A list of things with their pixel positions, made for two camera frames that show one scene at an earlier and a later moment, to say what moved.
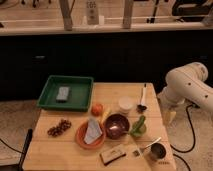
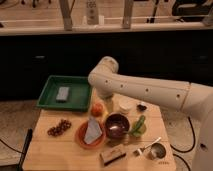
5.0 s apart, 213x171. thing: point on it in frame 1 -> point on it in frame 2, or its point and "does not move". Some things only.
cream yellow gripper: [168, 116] -> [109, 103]
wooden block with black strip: [112, 154] does not move
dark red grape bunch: [56, 130] does not move
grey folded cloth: [93, 130] does not move
